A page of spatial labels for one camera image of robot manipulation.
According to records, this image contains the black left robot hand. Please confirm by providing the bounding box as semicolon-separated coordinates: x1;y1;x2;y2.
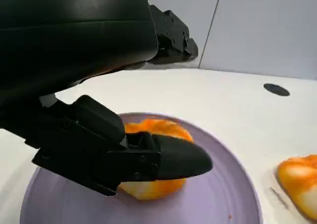
0;0;214;197

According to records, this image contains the orange and white toy bread roll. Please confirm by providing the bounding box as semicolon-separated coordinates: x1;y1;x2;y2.
276;154;317;223
117;118;195;201

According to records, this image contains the lilac plate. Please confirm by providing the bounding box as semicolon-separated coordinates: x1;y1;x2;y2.
19;112;263;224

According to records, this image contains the black round table grommet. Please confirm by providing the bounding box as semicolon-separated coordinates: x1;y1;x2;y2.
263;83;291;97

